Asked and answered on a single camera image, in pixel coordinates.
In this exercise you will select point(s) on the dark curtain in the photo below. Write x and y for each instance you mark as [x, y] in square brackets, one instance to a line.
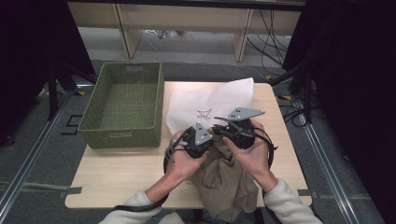
[28, 46]
[358, 93]

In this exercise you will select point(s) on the grey floor tape strip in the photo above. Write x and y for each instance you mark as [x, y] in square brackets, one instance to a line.
[40, 188]

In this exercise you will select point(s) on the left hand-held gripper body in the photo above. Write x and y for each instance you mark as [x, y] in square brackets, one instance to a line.
[199, 146]

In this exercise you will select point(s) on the white mesh laundry bag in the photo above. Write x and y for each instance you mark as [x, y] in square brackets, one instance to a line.
[211, 99]

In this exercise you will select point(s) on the beige garment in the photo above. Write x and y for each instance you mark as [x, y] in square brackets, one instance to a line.
[224, 186]

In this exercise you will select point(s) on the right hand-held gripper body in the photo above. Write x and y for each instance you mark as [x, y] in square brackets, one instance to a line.
[244, 133]

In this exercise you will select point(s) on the aluminium floor rail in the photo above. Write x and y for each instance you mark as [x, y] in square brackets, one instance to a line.
[330, 174]
[34, 158]

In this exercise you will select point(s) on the green woven basket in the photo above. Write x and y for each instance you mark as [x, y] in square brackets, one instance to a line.
[93, 133]

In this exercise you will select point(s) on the person's right hand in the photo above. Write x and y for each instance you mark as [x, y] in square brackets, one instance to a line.
[255, 158]

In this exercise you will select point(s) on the black metal stand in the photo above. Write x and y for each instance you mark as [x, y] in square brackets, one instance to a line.
[306, 93]
[53, 93]

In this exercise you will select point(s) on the person's left hand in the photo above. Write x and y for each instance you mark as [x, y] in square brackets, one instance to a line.
[182, 166]

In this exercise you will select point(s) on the light wooden shelf unit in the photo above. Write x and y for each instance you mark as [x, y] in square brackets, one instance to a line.
[186, 18]

